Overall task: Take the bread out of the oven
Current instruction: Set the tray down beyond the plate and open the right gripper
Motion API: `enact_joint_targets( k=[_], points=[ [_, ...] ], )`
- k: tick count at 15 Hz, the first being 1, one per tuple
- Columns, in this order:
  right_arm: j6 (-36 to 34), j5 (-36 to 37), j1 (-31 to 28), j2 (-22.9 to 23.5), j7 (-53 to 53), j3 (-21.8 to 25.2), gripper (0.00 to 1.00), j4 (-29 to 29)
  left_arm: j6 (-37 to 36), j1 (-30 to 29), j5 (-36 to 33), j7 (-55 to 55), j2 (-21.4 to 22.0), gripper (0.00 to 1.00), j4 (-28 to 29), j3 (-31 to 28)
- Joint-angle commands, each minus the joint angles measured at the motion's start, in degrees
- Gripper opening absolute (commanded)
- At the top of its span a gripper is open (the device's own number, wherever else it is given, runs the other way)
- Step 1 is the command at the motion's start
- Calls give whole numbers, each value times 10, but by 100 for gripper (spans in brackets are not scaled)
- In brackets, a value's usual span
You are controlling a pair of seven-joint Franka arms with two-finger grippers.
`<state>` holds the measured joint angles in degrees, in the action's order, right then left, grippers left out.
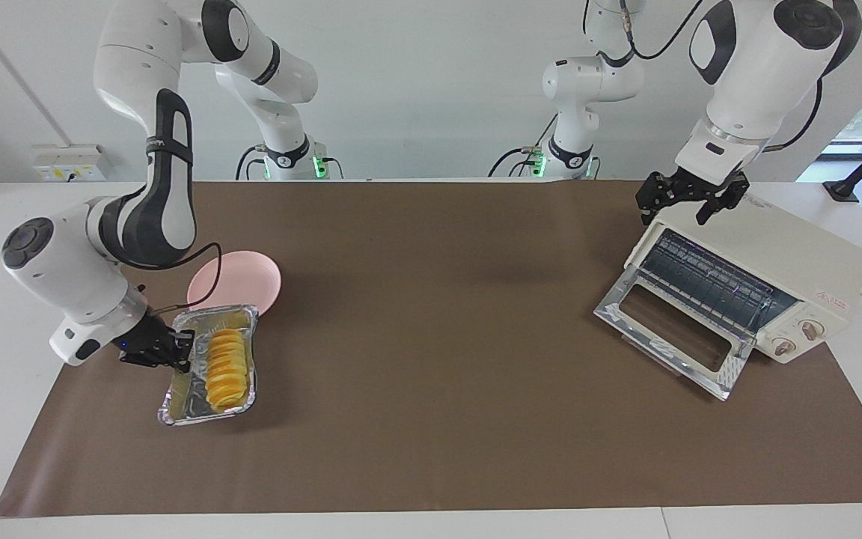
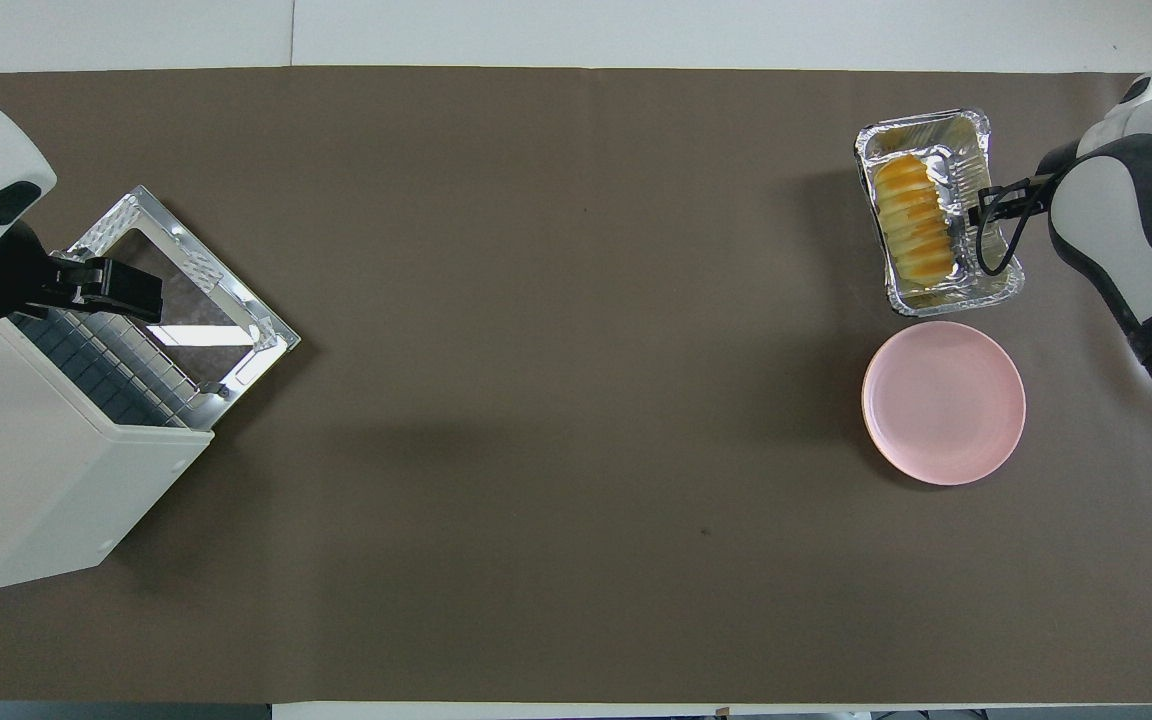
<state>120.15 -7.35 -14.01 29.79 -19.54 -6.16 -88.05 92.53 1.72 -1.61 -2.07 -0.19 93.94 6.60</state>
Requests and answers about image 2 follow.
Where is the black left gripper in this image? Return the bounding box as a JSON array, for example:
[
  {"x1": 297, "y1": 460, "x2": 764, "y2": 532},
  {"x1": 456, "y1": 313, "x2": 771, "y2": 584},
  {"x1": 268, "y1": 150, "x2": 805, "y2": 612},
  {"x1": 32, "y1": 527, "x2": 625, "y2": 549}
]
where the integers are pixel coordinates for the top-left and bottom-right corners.
[{"x1": 0, "y1": 222, "x2": 164, "y2": 323}]

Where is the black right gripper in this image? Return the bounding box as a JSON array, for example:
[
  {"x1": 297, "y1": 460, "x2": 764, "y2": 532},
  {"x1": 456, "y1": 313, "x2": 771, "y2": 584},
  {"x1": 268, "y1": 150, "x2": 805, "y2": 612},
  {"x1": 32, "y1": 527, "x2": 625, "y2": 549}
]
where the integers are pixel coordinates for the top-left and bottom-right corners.
[{"x1": 969, "y1": 175, "x2": 1055, "y2": 227}]

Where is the golden ridged bread roll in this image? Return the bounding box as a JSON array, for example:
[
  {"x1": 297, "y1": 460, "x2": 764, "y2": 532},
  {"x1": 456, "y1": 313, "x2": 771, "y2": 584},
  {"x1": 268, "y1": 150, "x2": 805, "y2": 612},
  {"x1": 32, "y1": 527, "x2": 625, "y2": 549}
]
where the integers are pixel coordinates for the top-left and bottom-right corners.
[{"x1": 873, "y1": 153, "x2": 957, "y2": 286}]

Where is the aluminium foil tray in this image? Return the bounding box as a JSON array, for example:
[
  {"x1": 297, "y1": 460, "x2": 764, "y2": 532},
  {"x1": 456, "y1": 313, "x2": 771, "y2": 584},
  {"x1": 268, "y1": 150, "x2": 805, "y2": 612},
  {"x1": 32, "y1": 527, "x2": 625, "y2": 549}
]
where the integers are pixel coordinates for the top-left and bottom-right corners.
[{"x1": 854, "y1": 108, "x2": 1024, "y2": 318}]

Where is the cream toaster oven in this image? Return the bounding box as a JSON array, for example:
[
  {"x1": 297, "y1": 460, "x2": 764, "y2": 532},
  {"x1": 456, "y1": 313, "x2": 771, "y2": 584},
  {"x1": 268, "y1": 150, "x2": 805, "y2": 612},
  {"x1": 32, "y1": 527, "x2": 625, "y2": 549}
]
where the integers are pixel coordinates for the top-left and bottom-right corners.
[{"x1": 0, "y1": 230, "x2": 215, "y2": 594}]

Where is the pink round plate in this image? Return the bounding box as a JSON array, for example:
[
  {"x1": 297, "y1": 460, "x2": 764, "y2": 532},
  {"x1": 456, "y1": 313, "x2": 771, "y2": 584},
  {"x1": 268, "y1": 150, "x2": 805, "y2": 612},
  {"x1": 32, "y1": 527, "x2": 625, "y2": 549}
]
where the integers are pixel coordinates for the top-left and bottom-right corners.
[{"x1": 861, "y1": 320, "x2": 1027, "y2": 487}]

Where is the brown table mat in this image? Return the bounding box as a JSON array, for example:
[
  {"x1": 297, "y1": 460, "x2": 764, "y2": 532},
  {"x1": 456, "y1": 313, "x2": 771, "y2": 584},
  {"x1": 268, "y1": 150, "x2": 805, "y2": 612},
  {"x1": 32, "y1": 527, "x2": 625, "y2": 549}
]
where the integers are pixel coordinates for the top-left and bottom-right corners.
[{"x1": 0, "y1": 66, "x2": 1152, "y2": 706}]

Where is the glass oven door, metal frame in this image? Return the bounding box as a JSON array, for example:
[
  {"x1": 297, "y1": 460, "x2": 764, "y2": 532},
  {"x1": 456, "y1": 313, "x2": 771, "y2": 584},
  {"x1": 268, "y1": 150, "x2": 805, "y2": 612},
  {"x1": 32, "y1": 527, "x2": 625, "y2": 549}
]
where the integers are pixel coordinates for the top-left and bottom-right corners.
[{"x1": 66, "y1": 185, "x2": 302, "y2": 401}]

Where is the oven wire rack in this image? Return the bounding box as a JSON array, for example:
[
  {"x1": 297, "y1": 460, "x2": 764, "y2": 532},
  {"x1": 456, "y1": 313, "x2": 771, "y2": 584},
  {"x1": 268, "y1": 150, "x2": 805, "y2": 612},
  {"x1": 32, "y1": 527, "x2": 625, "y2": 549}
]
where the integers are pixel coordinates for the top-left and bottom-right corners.
[{"x1": 11, "y1": 305, "x2": 227, "y2": 429}]

